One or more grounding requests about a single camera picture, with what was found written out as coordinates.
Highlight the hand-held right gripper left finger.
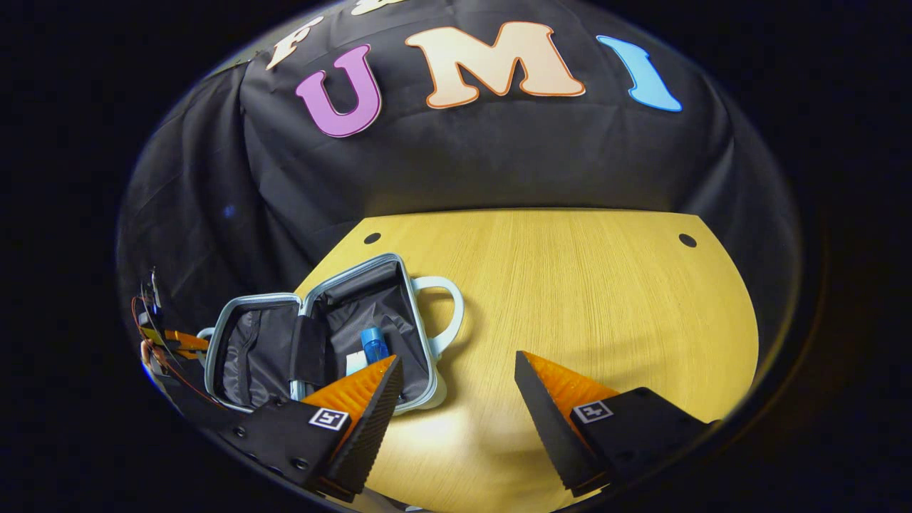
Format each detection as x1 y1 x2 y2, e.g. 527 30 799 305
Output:
221 355 404 499

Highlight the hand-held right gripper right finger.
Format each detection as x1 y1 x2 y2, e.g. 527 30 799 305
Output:
514 351 713 497

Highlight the light blue suitcase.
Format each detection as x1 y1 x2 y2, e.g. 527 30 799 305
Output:
198 253 465 415

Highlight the teal bottle with blue cap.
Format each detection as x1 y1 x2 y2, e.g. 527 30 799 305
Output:
360 327 390 364

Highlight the black backdrop cloth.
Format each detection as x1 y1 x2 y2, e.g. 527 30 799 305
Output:
116 0 802 400

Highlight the red cable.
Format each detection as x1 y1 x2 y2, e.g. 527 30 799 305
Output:
132 296 222 407

